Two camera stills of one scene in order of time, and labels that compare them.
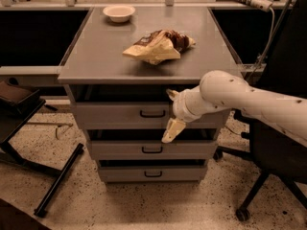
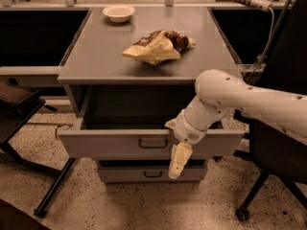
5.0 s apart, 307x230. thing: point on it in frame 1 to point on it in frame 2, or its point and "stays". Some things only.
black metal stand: (13, 114) stays
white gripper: (180, 106) to (187, 130)
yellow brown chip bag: (159, 46) stays
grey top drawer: (133, 114) to (129, 139)
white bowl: (119, 13) stays
